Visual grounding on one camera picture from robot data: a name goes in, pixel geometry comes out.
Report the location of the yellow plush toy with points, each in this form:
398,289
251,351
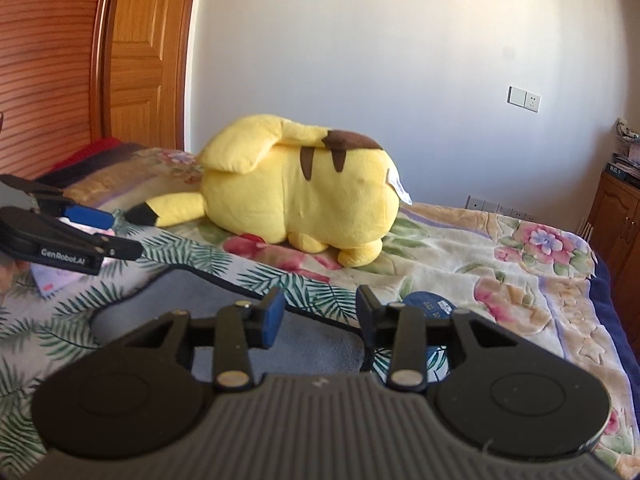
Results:
300,195

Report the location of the floral pillow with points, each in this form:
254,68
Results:
135,175

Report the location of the wooden door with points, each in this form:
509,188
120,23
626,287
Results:
145,50

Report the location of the pile of books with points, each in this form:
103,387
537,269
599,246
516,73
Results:
627,157

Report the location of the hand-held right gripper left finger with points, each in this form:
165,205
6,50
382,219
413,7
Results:
272,321

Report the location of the slatted wooden wardrobe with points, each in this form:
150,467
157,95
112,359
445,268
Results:
45,60

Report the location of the wooden cabinet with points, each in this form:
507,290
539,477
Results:
617,240

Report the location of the white wall switch socket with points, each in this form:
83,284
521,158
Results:
524,98

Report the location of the palm leaf printed sheet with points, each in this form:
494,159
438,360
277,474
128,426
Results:
45,330

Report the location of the grey-blue towel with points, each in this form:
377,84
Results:
305,345

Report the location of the dark blue bed sheet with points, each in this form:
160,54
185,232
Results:
617,320

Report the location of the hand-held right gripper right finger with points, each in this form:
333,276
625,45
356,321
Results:
369,312

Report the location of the floral quilted blanket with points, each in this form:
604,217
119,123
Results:
500,270

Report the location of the pink white paper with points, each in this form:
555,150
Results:
55,277

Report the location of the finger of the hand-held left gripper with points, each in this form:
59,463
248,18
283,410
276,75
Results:
90,215
60,242

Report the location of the red cloth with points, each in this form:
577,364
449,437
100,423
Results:
92,150

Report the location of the row of wall sockets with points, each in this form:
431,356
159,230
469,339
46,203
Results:
492,207

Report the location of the round blue label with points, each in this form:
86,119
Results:
425,305

